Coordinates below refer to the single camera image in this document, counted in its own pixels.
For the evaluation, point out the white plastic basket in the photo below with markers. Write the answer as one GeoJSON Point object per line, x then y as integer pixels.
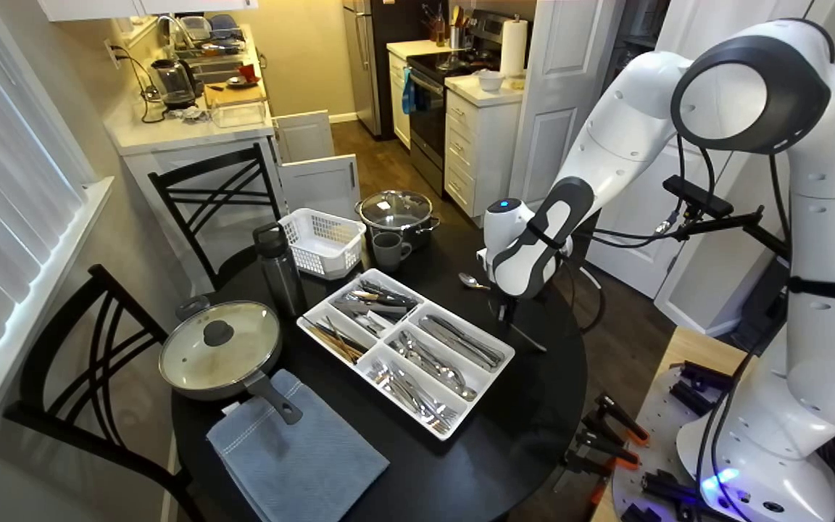
{"type": "Point", "coordinates": [325, 259]}

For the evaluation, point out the stainless steel pot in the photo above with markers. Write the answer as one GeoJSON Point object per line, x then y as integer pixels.
{"type": "Point", "coordinates": [419, 240]}

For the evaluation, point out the white window sill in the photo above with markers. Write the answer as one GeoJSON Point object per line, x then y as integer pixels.
{"type": "Point", "coordinates": [51, 279]}

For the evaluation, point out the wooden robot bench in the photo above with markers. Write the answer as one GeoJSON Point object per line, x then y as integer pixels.
{"type": "Point", "coordinates": [693, 349]}

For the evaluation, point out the white paper towel roll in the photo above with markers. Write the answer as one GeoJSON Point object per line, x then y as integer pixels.
{"type": "Point", "coordinates": [515, 49]}

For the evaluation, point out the stainless steel refrigerator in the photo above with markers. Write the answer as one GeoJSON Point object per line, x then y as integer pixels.
{"type": "Point", "coordinates": [362, 68]}

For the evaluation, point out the black wooden chair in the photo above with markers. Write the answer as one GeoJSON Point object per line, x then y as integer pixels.
{"type": "Point", "coordinates": [209, 165]}
{"type": "Point", "coordinates": [126, 307]}

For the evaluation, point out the white cutlery tray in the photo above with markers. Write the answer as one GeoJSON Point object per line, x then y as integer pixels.
{"type": "Point", "coordinates": [480, 392]}

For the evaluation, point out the white panelled door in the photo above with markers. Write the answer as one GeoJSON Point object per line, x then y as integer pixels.
{"type": "Point", "coordinates": [557, 60]}

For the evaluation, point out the white wall cabinet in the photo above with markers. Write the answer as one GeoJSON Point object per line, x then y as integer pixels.
{"type": "Point", "coordinates": [146, 7]}

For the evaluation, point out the glass pot lid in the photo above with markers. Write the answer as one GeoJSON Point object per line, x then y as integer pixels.
{"type": "Point", "coordinates": [396, 208]}

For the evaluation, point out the dark water bottle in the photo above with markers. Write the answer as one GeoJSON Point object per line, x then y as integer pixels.
{"type": "Point", "coordinates": [280, 276]}

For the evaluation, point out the black orange-tipped clamp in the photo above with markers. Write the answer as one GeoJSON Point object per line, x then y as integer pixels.
{"type": "Point", "coordinates": [600, 455]}
{"type": "Point", "coordinates": [622, 419]}

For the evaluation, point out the white cabinet panel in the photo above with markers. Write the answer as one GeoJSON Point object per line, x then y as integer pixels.
{"type": "Point", "coordinates": [302, 134]}
{"type": "Point", "coordinates": [320, 187]}

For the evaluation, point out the white window blinds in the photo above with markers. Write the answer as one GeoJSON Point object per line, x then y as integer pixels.
{"type": "Point", "coordinates": [0, 192]}

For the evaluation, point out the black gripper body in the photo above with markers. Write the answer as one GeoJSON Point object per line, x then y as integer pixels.
{"type": "Point", "coordinates": [515, 304]}

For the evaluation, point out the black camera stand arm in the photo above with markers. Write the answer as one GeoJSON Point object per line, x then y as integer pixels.
{"type": "Point", "coordinates": [696, 200]}

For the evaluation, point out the small white bowl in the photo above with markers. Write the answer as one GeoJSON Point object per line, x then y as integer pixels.
{"type": "Point", "coordinates": [491, 82]}

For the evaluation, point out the black blue bar clamp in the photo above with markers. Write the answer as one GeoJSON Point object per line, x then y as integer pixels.
{"type": "Point", "coordinates": [703, 388]}
{"type": "Point", "coordinates": [668, 494]}

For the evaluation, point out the white kitchen counter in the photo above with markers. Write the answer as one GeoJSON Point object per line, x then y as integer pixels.
{"type": "Point", "coordinates": [196, 131]}

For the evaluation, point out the grey mug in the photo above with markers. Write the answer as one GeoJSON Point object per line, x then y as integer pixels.
{"type": "Point", "coordinates": [389, 252]}

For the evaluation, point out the black round table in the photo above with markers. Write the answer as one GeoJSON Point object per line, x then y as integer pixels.
{"type": "Point", "coordinates": [515, 437]}

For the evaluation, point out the silver fork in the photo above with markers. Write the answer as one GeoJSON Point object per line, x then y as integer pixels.
{"type": "Point", "coordinates": [533, 342]}

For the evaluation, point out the cream pan lid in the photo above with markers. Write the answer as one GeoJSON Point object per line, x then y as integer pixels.
{"type": "Point", "coordinates": [233, 353]}

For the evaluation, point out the blue dish cloth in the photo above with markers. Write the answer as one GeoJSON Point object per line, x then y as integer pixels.
{"type": "Point", "coordinates": [302, 466]}

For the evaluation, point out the black controller box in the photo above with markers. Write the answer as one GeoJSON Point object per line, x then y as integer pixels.
{"type": "Point", "coordinates": [755, 320]}

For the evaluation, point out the black steel stove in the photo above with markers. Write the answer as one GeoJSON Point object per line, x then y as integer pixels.
{"type": "Point", "coordinates": [426, 117]}

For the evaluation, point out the silver spoon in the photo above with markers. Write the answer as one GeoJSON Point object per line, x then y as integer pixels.
{"type": "Point", "coordinates": [471, 284]}

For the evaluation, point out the grey frying pan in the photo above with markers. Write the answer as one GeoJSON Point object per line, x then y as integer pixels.
{"type": "Point", "coordinates": [273, 397]}

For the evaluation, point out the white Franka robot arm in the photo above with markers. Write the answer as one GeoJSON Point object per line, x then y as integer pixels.
{"type": "Point", "coordinates": [825, 243]}

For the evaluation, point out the wooden cutting board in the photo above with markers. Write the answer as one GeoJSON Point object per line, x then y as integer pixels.
{"type": "Point", "coordinates": [233, 98]}

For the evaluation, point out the white closet door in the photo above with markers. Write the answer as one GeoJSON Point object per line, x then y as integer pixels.
{"type": "Point", "coordinates": [629, 271]}

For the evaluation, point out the white drawer cabinet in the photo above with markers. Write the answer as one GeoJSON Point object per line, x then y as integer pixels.
{"type": "Point", "coordinates": [476, 156]}

